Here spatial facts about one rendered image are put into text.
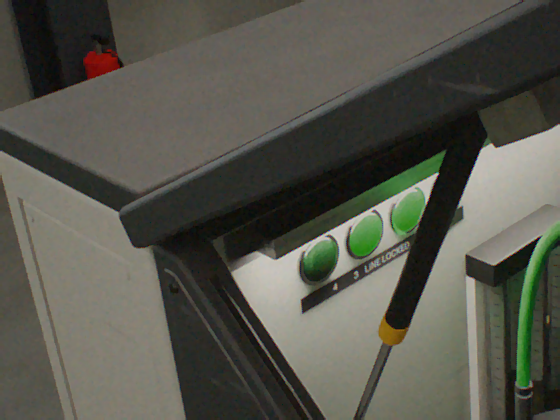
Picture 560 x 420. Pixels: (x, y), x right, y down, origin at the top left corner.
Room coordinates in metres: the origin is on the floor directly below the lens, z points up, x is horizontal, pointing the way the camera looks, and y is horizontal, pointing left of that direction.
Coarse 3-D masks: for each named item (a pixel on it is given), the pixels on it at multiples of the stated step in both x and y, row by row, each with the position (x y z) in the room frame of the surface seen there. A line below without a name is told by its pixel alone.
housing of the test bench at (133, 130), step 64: (320, 0) 1.24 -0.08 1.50; (384, 0) 1.21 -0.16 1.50; (448, 0) 1.18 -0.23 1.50; (512, 0) 1.15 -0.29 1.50; (192, 64) 1.07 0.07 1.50; (256, 64) 1.04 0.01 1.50; (320, 64) 1.02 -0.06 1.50; (384, 64) 0.99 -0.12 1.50; (0, 128) 0.96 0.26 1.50; (64, 128) 0.93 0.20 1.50; (128, 128) 0.91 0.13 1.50; (192, 128) 0.89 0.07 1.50; (256, 128) 0.87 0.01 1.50; (64, 192) 0.87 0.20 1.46; (128, 192) 0.78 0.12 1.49; (64, 256) 0.90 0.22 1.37; (128, 256) 0.80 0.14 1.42; (64, 320) 0.93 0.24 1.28; (128, 320) 0.82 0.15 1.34; (64, 384) 0.96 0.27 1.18; (128, 384) 0.84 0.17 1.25
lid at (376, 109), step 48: (528, 0) 0.44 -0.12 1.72; (432, 48) 0.49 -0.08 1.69; (480, 48) 0.46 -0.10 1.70; (528, 48) 0.43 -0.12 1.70; (384, 96) 0.51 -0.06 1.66; (432, 96) 0.48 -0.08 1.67; (480, 96) 0.46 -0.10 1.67; (528, 96) 0.47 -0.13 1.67; (288, 144) 0.57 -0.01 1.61; (336, 144) 0.54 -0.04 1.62; (384, 144) 0.51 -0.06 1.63; (192, 192) 0.66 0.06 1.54; (240, 192) 0.62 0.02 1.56; (144, 240) 0.73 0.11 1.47
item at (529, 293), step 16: (544, 240) 0.83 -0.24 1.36; (544, 256) 0.84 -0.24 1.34; (528, 272) 0.86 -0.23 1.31; (528, 288) 0.86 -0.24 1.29; (528, 304) 0.87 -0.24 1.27; (528, 320) 0.87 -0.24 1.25; (528, 336) 0.88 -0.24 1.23; (528, 352) 0.88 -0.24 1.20; (528, 368) 0.88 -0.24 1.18; (528, 384) 0.88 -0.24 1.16
